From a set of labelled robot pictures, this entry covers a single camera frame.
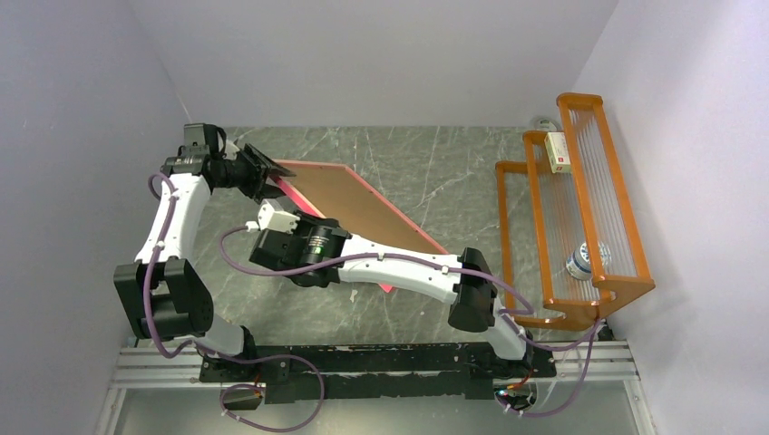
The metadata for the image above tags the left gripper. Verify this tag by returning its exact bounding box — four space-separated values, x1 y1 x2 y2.
214 142 295 204

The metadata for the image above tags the pink wooden picture frame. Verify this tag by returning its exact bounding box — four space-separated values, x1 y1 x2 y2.
267 159 452 295

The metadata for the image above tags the brown frame backing board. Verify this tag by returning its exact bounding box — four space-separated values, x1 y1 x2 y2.
276 165 446 256

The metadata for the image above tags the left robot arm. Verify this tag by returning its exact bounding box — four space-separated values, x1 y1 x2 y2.
113 122 294 381

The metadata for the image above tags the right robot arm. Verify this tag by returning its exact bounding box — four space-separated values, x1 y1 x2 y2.
246 212 534 376

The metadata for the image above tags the orange wooden rack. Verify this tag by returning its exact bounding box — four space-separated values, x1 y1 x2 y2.
495 92 656 331

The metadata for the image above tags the small white red box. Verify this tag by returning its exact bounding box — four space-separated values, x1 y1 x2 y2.
544 131 571 173

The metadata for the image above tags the white blue can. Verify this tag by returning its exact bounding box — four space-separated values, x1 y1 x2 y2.
565 242 611 281

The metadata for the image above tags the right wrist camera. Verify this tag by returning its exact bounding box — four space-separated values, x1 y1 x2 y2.
244 199 300 234

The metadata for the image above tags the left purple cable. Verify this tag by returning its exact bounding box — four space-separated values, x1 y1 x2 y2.
141 172 328 435

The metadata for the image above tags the purple cable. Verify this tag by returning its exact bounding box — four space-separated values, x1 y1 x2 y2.
141 172 328 435
217 225 605 421

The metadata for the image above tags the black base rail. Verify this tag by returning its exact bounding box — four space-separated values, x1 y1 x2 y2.
199 342 557 404

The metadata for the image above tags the white round wall object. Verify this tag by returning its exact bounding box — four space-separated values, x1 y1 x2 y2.
532 117 560 131

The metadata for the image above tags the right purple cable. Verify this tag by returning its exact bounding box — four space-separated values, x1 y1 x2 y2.
217 225 605 421

